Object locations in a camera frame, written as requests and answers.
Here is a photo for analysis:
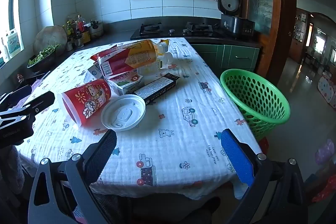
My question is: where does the small white green carton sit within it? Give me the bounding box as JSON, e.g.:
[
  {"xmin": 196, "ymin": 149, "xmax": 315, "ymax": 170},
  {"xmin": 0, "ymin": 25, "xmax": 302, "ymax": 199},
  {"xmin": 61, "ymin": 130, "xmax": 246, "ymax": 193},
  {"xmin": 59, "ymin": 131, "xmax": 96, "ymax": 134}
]
[{"xmin": 106, "ymin": 72, "xmax": 144, "ymax": 96}]

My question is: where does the person's left forearm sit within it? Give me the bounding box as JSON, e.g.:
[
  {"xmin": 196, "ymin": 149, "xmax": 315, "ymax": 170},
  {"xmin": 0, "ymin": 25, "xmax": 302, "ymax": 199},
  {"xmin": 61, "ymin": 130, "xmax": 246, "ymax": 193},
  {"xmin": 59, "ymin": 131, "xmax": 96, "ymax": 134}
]
[{"xmin": 0, "ymin": 145, "xmax": 25, "ymax": 194}]

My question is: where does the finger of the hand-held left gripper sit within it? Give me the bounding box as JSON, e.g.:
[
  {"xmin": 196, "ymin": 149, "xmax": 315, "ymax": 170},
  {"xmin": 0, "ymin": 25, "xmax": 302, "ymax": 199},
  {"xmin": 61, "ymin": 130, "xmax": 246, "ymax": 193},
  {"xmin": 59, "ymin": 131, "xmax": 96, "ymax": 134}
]
[
  {"xmin": 24, "ymin": 91, "xmax": 56, "ymax": 115},
  {"xmin": 0, "ymin": 84, "xmax": 32, "ymax": 109}
]

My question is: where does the red patterned bag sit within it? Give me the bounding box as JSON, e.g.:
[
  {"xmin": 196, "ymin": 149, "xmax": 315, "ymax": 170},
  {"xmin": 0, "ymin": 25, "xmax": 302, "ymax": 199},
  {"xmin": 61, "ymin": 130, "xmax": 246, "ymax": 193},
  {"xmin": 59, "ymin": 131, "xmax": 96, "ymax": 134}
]
[{"xmin": 312, "ymin": 174, "xmax": 336, "ymax": 203}]

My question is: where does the green plastic basket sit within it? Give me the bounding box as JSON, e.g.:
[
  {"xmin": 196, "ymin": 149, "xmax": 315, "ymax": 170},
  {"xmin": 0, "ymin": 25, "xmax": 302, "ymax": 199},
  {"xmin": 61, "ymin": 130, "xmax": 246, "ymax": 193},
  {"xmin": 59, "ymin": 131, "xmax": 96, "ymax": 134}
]
[{"xmin": 220, "ymin": 69, "xmax": 291, "ymax": 141}]

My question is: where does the green kitchen cabinet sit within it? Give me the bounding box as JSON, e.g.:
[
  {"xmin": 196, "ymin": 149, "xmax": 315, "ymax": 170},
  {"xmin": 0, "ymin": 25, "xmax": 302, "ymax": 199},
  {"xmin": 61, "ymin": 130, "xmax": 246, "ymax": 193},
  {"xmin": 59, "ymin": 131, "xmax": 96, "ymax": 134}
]
[{"xmin": 189, "ymin": 43, "xmax": 261, "ymax": 77}]

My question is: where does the white plastic jug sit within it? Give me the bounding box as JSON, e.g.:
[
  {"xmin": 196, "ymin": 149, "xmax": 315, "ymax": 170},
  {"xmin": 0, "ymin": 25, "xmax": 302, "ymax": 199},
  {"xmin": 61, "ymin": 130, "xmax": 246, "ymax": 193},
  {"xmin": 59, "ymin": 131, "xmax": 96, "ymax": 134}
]
[{"xmin": 7, "ymin": 28, "xmax": 21, "ymax": 56}]

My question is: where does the black rice cooker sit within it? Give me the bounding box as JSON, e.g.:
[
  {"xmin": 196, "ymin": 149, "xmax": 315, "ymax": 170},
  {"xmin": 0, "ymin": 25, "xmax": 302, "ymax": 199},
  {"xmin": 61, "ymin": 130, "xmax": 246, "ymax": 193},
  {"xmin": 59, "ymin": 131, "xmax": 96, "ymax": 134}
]
[{"xmin": 217, "ymin": 0, "xmax": 256, "ymax": 38}]

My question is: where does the red cartoon paper cup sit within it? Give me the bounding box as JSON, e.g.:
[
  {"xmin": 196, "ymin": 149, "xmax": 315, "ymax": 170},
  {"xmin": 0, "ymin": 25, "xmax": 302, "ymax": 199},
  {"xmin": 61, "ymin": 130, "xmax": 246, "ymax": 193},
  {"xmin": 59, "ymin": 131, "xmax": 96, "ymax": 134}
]
[{"xmin": 57, "ymin": 79, "xmax": 112, "ymax": 128}]

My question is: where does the long black box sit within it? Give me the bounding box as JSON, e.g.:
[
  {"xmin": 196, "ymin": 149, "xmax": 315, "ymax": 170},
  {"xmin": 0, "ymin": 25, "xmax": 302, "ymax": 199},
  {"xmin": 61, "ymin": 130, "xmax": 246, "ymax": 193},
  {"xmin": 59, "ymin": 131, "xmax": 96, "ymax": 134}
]
[{"xmin": 133, "ymin": 72, "xmax": 181, "ymax": 105}]

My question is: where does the white plastic lid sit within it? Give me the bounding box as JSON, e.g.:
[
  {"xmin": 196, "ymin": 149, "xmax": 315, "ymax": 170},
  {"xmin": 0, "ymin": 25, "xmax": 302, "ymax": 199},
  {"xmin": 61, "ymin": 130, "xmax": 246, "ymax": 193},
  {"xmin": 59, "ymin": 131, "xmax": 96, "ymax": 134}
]
[{"xmin": 101, "ymin": 94, "xmax": 146, "ymax": 131}]

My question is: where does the bowl of green vegetables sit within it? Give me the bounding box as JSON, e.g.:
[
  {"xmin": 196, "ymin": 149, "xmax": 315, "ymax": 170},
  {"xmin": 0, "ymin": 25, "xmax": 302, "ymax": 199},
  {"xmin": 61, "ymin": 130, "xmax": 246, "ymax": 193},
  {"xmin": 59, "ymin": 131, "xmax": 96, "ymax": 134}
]
[{"xmin": 27, "ymin": 43, "xmax": 61, "ymax": 73}]

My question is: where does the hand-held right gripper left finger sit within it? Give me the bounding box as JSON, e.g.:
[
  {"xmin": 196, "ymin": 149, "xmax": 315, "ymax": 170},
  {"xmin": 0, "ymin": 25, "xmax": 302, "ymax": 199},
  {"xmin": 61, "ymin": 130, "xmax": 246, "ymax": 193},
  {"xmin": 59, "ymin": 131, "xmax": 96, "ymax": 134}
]
[{"xmin": 28, "ymin": 130, "xmax": 118, "ymax": 224}]

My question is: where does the spotted play fence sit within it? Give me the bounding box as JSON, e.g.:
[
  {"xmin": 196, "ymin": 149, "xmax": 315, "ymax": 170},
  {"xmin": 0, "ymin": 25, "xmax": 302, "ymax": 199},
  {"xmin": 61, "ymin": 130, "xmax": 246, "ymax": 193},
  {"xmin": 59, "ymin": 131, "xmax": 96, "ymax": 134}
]
[{"xmin": 318, "ymin": 76, "xmax": 336, "ymax": 109}]

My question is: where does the purple plastic bag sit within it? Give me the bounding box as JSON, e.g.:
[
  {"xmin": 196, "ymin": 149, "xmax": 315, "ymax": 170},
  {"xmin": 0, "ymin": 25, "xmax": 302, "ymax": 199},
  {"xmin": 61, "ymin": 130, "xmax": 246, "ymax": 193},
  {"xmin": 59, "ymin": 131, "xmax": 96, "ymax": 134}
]
[{"xmin": 315, "ymin": 139, "xmax": 335, "ymax": 165}]

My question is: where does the red white carton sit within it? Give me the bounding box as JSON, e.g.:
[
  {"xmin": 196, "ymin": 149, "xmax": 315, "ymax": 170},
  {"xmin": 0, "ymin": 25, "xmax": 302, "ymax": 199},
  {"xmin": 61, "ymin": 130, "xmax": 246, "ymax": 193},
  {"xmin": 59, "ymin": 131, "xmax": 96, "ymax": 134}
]
[{"xmin": 91, "ymin": 48, "xmax": 141, "ymax": 77}]

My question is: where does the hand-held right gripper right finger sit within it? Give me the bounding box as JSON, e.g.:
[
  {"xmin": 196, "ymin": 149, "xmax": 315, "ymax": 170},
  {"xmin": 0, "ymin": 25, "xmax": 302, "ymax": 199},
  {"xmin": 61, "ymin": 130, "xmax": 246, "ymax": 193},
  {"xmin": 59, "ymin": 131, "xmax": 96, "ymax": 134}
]
[{"xmin": 220, "ymin": 128, "xmax": 309, "ymax": 224}]

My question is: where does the small clear plastic bottle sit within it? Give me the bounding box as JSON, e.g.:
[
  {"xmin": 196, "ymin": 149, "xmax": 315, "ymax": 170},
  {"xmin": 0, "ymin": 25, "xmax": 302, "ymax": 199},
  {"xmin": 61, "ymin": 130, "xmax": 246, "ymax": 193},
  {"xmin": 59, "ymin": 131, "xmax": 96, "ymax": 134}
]
[{"xmin": 155, "ymin": 52, "xmax": 179, "ymax": 70}]

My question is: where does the round chopping block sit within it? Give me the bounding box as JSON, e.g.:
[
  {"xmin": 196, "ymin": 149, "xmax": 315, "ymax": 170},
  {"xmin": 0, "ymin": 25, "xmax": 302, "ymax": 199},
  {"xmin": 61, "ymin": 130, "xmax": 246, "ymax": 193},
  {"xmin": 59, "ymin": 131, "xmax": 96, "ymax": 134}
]
[{"xmin": 33, "ymin": 26, "xmax": 68, "ymax": 56}]

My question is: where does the printed white tablecloth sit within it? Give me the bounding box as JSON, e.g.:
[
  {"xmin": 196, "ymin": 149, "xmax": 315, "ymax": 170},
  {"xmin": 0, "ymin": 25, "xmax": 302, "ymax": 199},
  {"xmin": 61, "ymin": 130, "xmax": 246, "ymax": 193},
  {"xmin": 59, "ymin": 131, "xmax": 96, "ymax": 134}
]
[{"xmin": 16, "ymin": 38, "xmax": 263, "ymax": 201}]

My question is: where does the black gas stove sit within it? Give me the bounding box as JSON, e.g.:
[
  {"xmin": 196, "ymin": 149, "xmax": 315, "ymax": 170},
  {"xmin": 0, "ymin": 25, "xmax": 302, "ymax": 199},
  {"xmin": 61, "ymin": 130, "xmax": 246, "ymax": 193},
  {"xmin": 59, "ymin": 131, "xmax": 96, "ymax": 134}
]
[{"xmin": 130, "ymin": 21, "xmax": 226, "ymax": 40}]

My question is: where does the window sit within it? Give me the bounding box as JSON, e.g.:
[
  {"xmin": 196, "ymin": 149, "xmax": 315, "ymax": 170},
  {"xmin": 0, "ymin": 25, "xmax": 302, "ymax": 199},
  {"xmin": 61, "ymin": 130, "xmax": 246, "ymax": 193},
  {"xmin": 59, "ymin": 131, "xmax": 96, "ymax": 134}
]
[{"xmin": 0, "ymin": 0, "xmax": 25, "ymax": 67}]

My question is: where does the row of condiment bottles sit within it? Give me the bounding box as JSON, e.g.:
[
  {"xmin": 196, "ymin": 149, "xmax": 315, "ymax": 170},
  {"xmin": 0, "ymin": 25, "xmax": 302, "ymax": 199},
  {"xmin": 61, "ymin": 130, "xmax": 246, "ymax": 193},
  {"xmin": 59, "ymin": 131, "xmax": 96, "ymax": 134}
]
[{"xmin": 63, "ymin": 13, "xmax": 91, "ymax": 52}]

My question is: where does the red plastic stool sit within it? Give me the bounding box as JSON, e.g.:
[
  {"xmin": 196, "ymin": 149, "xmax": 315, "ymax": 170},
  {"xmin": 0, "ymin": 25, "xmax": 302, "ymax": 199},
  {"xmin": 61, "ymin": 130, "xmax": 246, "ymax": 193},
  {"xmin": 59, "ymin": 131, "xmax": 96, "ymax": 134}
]
[{"xmin": 256, "ymin": 136, "xmax": 270, "ymax": 155}]

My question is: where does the orange label plastic bottle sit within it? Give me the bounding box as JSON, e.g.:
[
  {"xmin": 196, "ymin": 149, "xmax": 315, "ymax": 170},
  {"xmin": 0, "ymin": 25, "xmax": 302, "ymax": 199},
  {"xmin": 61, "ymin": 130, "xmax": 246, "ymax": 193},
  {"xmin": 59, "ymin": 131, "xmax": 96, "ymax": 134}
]
[{"xmin": 125, "ymin": 39, "xmax": 170, "ymax": 68}]

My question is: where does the wooden glass door cabinet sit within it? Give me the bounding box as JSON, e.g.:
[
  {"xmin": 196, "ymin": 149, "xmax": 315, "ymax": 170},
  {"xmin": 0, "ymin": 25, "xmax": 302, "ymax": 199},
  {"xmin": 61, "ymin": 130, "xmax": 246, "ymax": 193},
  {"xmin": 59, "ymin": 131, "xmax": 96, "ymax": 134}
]
[{"xmin": 234, "ymin": 0, "xmax": 298, "ymax": 80}]

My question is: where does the steel pot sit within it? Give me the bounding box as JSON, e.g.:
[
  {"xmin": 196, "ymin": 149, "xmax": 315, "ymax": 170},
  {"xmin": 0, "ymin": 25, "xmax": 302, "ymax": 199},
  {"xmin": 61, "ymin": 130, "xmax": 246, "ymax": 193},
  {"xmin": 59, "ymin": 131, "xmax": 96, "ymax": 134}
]
[{"xmin": 89, "ymin": 19, "xmax": 104, "ymax": 39}]

